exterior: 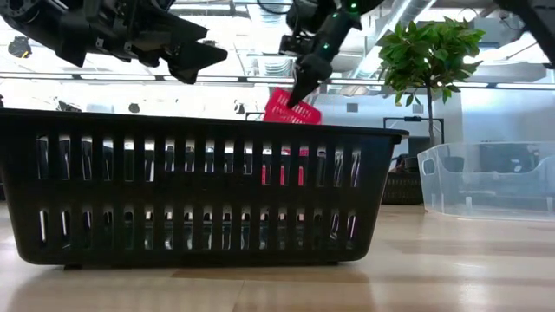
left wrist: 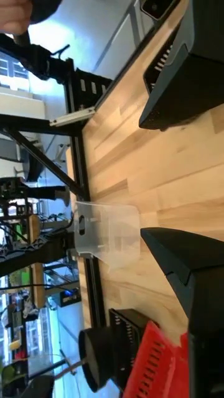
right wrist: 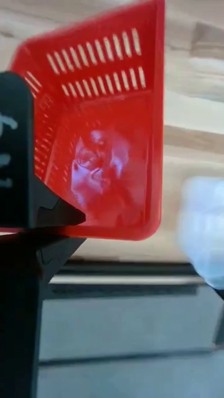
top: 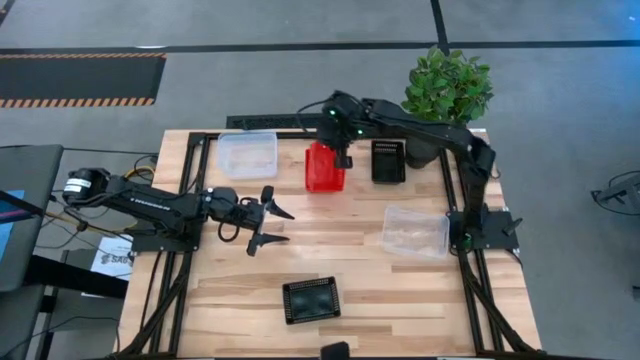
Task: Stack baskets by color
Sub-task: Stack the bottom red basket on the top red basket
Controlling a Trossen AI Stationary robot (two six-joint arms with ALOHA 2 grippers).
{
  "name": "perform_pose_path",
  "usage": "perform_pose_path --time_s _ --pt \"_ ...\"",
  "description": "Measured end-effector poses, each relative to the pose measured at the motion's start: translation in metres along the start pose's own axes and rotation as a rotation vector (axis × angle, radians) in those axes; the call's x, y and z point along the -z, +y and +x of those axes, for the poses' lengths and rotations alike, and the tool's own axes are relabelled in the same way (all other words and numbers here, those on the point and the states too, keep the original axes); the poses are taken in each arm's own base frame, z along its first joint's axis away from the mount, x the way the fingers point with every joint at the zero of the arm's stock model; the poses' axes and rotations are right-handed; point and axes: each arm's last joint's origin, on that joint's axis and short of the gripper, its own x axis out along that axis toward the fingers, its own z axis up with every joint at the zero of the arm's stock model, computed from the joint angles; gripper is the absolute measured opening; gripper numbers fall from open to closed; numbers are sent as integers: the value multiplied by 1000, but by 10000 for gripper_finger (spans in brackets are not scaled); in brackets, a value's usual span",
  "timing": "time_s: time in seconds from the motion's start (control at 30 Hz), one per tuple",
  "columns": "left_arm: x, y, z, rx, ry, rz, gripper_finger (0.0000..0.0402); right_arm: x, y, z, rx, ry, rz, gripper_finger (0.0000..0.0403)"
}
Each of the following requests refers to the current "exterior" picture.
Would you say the clear plastic storage bin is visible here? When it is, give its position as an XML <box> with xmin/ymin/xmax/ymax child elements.
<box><xmin>417</xmin><ymin>141</ymin><xmax>555</xmax><ymax>222</ymax></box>

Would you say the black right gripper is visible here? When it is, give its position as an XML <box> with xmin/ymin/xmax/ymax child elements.
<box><xmin>285</xmin><ymin>52</ymin><xmax>334</xmax><ymax>109</ymax></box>

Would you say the horizontal window frame bar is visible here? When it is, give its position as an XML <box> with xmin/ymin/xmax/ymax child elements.
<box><xmin>0</xmin><ymin>71</ymin><xmax>555</xmax><ymax>91</ymax></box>

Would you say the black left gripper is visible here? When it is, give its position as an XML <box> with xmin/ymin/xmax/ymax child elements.
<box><xmin>51</xmin><ymin>0</ymin><xmax>229</xmax><ymax>86</ymax></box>

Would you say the red slotted plastic basket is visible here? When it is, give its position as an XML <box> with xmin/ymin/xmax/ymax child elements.
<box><xmin>259</xmin><ymin>146</ymin><xmax>310</xmax><ymax>187</ymax></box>
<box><xmin>262</xmin><ymin>86</ymin><xmax>323</xmax><ymax>127</ymax></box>

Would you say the green leafy indoor tree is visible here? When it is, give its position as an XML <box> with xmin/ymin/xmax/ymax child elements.
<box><xmin>375</xmin><ymin>16</ymin><xmax>486</xmax><ymax>148</ymax></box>

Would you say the black metal desk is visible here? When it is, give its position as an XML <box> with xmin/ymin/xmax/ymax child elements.
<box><xmin>382</xmin><ymin>115</ymin><xmax>446</xmax><ymax>146</ymax></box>

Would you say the black slotted plastic basket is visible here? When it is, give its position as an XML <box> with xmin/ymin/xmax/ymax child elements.
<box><xmin>381</xmin><ymin>171</ymin><xmax>425</xmax><ymax>206</ymax></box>
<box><xmin>0</xmin><ymin>107</ymin><xmax>409</xmax><ymax>269</ymax></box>

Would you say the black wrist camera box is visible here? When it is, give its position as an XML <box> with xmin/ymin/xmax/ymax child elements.
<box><xmin>278</xmin><ymin>33</ymin><xmax>314</xmax><ymax>56</ymax></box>

